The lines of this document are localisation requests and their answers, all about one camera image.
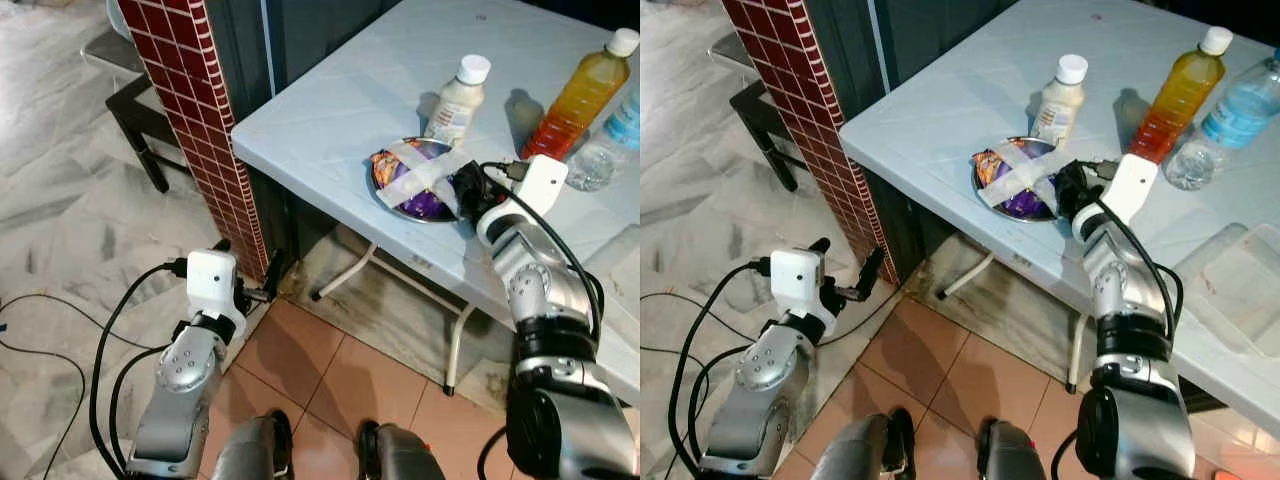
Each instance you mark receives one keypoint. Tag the cream drink bottle white cap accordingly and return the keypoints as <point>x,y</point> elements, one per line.
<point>455,105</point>
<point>1060,105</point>

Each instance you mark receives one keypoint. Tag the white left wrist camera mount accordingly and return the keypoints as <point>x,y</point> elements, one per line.
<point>797,282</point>
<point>211,282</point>

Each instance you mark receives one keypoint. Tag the white folding table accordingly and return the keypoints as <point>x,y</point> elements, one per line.
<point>950,110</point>
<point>340,110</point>

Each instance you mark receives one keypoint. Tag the metal bowl of taped snacks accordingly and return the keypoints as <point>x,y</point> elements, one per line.
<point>415,180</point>
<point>1015,180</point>

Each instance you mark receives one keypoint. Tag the clear plastic container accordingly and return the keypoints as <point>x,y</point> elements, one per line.
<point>618,275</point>
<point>1235,290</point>

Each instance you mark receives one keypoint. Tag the red tiled pillar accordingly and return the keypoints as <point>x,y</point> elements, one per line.
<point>200,120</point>
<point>800,110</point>

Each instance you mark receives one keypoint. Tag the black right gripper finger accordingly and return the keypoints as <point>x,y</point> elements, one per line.
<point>1066,186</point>
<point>466,192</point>

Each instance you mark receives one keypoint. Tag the grey robot leg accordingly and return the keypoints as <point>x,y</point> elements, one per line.
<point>865,448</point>
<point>1010,452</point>
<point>400,455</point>
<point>250,450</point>

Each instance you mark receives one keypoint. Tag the grey robot left leg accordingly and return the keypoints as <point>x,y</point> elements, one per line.
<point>250,450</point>
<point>865,448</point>

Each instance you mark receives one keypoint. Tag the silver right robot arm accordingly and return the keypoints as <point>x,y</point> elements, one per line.
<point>545,330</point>
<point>1125,340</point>

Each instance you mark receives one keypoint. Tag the black low stool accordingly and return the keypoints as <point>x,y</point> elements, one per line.
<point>140,120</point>
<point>765,115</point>

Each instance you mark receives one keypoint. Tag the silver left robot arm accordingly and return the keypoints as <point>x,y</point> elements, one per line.
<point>755,395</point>
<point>180,390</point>

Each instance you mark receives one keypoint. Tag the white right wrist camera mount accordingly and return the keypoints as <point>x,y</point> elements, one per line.
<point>1135,185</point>
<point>542,182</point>

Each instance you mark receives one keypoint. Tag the clear water bottle blue label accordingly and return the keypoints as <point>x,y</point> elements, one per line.
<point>1235,115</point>
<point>605,150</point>

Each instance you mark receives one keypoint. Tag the grey robot right leg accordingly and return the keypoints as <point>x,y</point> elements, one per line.
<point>400,455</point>
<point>1010,452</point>

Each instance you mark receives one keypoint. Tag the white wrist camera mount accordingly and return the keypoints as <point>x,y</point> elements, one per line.
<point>542,182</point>
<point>1135,185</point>
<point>797,282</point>
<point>211,282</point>

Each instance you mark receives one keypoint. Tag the orange drink bottle white cap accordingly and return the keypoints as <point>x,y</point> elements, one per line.
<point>580,95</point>
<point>1180,100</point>

